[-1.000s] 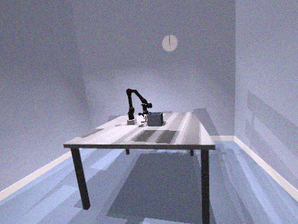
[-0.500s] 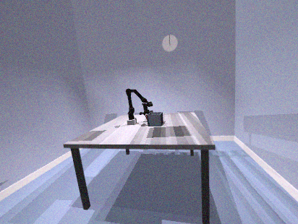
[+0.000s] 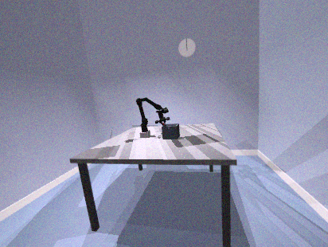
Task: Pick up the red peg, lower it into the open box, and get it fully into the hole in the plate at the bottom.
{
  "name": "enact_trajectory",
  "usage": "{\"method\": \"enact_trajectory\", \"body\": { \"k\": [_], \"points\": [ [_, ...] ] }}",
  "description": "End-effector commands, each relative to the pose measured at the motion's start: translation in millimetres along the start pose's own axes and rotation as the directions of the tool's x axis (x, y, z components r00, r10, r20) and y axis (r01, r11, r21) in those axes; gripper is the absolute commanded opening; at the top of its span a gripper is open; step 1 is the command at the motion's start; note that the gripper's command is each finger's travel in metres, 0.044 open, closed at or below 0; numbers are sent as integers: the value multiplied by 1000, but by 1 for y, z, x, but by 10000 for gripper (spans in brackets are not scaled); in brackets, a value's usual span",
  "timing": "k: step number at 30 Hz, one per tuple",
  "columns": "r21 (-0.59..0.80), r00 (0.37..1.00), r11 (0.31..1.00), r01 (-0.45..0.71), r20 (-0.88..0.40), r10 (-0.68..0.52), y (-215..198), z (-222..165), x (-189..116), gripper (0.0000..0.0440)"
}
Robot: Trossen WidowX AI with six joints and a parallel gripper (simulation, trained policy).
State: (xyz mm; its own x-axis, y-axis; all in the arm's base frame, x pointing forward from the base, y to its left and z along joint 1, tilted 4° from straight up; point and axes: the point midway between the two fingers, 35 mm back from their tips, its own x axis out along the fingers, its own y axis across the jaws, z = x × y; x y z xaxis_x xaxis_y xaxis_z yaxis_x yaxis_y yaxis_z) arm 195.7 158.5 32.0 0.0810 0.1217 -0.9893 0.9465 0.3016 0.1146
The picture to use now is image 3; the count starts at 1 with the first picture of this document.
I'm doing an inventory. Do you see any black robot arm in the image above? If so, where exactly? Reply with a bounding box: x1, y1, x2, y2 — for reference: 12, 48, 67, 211
136, 97, 169, 132

